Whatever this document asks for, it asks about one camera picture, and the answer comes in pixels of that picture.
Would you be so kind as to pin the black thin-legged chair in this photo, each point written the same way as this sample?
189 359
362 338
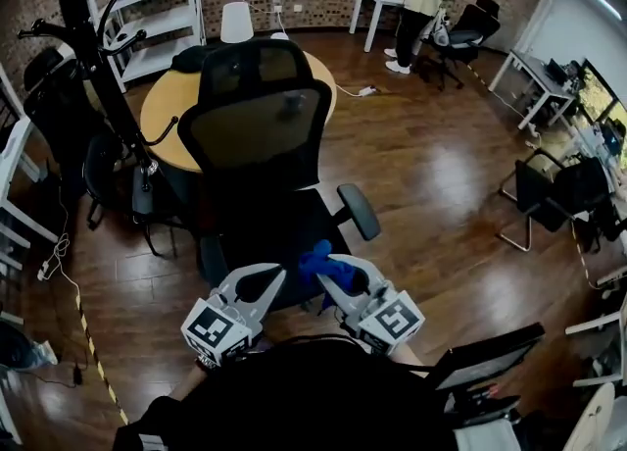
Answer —
144 194

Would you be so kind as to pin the white frame table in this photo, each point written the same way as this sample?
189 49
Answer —
14 145
12 238

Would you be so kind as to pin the black power adapter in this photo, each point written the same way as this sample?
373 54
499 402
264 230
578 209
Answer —
77 374

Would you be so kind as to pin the black headrest office chair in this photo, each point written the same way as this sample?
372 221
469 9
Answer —
470 22

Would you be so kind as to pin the white bowl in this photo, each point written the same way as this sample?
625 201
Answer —
279 36

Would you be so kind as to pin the round wooden table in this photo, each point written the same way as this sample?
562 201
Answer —
166 111

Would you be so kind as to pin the white shelf unit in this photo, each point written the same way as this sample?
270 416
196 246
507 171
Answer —
157 20

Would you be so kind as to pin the black swivel office chair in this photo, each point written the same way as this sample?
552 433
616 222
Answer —
54 96

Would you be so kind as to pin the black monitor screen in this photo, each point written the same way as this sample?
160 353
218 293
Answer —
485 361

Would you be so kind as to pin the white lamp shade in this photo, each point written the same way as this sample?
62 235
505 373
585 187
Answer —
236 22

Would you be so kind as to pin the white plastic bag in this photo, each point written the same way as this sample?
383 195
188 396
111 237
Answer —
441 35

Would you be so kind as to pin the person's white trousers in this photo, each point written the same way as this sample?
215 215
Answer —
485 436

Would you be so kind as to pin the white office desk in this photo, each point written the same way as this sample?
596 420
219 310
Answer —
534 71

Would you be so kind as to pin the white metal rack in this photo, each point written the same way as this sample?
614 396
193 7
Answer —
597 320

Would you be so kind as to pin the person wearing black headset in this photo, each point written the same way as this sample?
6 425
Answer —
294 400

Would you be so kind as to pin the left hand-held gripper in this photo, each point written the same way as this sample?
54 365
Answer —
210 329

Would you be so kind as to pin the blue cloth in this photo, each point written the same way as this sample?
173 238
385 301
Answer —
318 263

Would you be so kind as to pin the black laptop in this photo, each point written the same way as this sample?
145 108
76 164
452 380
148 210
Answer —
557 71

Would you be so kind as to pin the black mesh office chair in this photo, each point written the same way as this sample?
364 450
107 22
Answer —
255 155

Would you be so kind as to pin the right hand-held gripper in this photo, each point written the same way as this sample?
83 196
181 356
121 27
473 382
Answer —
392 324

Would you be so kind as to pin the grey plastic bag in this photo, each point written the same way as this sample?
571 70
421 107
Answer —
24 348

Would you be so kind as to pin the person's left forearm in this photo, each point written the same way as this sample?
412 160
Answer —
188 385

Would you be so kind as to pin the person's right forearm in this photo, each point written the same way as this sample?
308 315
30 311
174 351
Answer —
409 358

